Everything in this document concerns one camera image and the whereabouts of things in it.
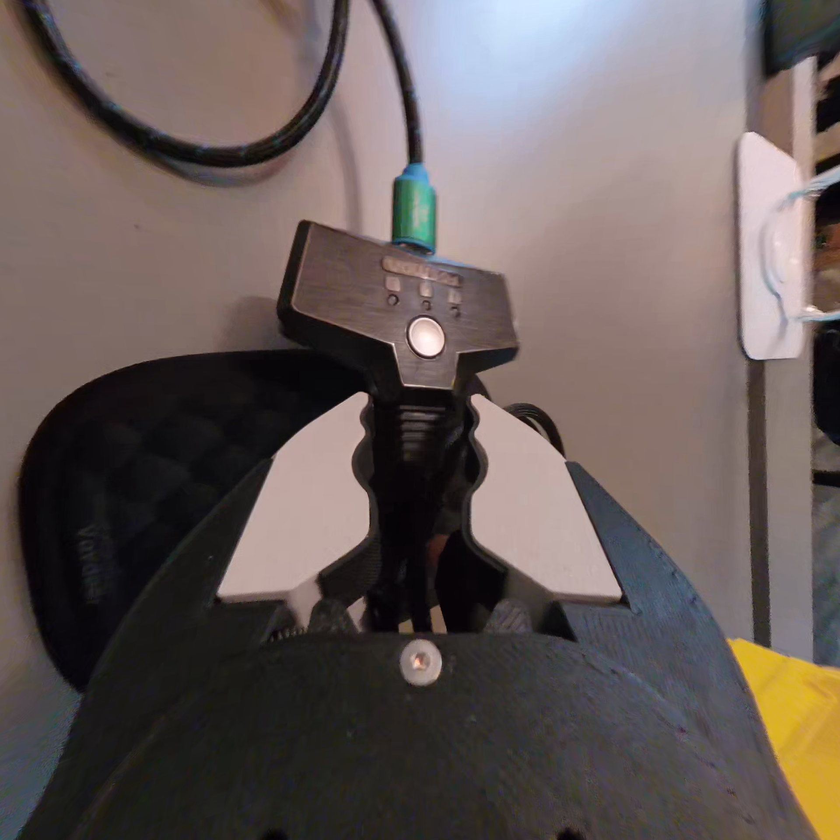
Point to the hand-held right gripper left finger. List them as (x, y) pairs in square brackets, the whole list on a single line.
[(289, 525)]

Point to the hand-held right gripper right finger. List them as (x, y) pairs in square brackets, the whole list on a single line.
[(544, 518)]

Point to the black metal hdmi switch box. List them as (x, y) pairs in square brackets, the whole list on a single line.
[(341, 295)]

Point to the yellow plastic object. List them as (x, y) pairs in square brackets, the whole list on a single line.
[(800, 722)]

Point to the clear plastic hook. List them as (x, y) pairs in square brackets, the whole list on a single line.
[(784, 262)]

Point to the white adhesive wall plate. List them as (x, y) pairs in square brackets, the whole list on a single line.
[(764, 197)]

